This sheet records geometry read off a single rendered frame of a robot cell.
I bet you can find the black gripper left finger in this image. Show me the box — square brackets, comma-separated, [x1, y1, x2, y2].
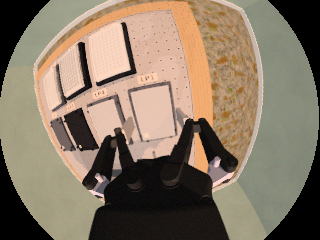
[82, 116, 143, 199]

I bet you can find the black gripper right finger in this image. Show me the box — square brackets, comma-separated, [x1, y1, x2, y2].
[160, 107, 238, 187]

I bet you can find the beige wedge-shaped block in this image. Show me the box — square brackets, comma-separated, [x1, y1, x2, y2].
[111, 151, 156, 181]

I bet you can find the dark grey rectangular plate with black pegs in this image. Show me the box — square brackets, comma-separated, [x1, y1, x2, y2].
[50, 117, 76, 152]

